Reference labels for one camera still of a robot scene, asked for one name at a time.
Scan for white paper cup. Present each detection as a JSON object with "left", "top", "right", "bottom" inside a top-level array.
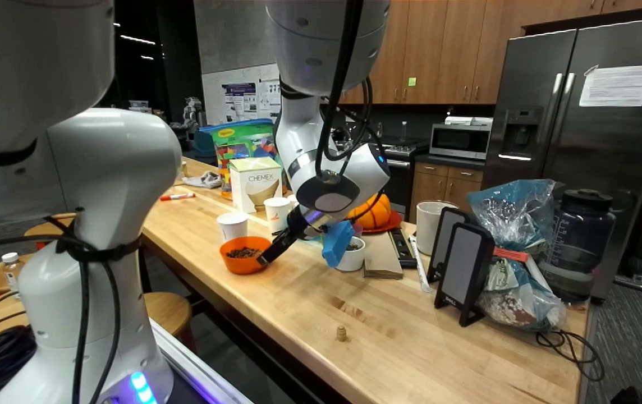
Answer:
[
  {"left": 217, "top": 214, "right": 248, "bottom": 241},
  {"left": 265, "top": 197, "right": 293, "bottom": 233}
]

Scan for red bag clip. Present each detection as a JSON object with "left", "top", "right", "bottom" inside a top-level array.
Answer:
[{"left": 494, "top": 247, "right": 529, "bottom": 263}]

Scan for black stainless refrigerator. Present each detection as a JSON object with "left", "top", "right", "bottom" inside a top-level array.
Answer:
[{"left": 483, "top": 21, "right": 642, "bottom": 300}]

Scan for front white paper cup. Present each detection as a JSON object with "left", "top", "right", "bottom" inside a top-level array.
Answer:
[{"left": 217, "top": 214, "right": 248, "bottom": 241}]

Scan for left black speaker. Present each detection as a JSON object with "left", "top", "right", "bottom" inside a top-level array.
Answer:
[{"left": 427, "top": 208, "right": 467, "bottom": 283}]

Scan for orange plastic bowl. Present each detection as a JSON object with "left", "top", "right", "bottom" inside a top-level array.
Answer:
[{"left": 220, "top": 235, "right": 270, "bottom": 273}]

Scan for orange pumpkin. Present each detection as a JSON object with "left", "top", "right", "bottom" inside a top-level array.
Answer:
[{"left": 347, "top": 193, "right": 393, "bottom": 224}]

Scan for grey tall cup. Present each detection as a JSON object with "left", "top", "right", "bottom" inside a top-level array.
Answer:
[{"left": 414, "top": 200, "right": 445, "bottom": 254}]

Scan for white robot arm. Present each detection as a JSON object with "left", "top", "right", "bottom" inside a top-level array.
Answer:
[{"left": 0, "top": 0, "right": 390, "bottom": 404}]

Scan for red marker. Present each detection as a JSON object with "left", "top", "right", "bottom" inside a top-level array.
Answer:
[{"left": 159, "top": 193, "right": 194, "bottom": 202}]

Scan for silver microwave oven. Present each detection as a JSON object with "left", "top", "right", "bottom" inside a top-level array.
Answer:
[{"left": 428, "top": 117, "right": 494, "bottom": 161}]

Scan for black cable on table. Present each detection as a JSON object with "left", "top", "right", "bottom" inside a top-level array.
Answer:
[{"left": 533, "top": 327, "right": 609, "bottom": 384}]

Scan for wooden stool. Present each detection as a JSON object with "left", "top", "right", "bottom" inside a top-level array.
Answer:
[{"left": 143, "top": 292, "right": 193, "bottom": 345}]

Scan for blue plastic snack bag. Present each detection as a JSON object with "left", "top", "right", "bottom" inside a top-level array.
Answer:
[{"left": 467, "top": 179, "right": 565, "bottom": 331}]

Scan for paper sheet on refrigerator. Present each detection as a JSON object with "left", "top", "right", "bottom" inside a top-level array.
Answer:
[{"left": 578, "top": 65, "right": 642, "bottom": 107}]

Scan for left white paper cup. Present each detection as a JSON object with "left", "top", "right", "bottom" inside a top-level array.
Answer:
[{"left": 265, "top": 197, "right": 293, "bottom": 233}]

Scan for black speaker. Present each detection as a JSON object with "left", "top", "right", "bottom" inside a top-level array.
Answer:
[
  {"left": 427, "top": 208, "right": 467, "bottom": 283},
  {"left": 432, "top": 221, "right": 494, "bottom": 327}
]

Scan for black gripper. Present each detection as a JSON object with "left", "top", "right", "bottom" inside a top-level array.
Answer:
[{"left": 258, "top": 206, "right": 325, "bottom": 265}]

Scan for white coffee filter box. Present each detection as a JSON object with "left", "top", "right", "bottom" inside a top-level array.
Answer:
[{"left": 228, "top": 157, "right": 283, "bottom": 214}]

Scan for right black speaker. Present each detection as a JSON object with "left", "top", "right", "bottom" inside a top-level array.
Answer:
[{"left": 432, "top": 221, "right": 494, "bottom": 327}]

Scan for upper wooden cabinets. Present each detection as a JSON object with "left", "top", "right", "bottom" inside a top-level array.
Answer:
[{"left": 370, "top": 0, "right": 642, "bottom": 106}]

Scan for black blender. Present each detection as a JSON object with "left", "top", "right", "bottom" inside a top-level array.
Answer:
[{"left": 540, "top": 189, "right": 615, "bottom": 303}]

